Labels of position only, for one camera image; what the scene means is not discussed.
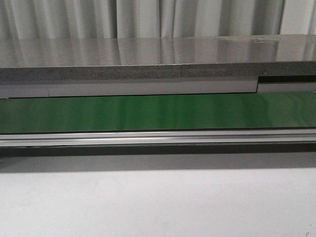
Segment grey stone countertop slab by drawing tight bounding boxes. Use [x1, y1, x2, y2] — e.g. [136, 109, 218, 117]
[0, 35, 316, 85]

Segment green conveyor belt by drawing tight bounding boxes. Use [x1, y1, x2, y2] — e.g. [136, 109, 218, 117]
[0, 92, 316, 134]

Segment white pleated curtain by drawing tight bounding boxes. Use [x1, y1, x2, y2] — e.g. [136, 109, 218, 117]
[0, 0, 316, 40]

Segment grey rear conveyor rail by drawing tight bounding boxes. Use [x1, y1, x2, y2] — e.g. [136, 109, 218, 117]
[0, 76, 316, 98]

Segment aluminium front conveyor rail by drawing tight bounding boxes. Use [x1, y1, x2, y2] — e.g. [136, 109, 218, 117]
[0, 128, 316, 148]

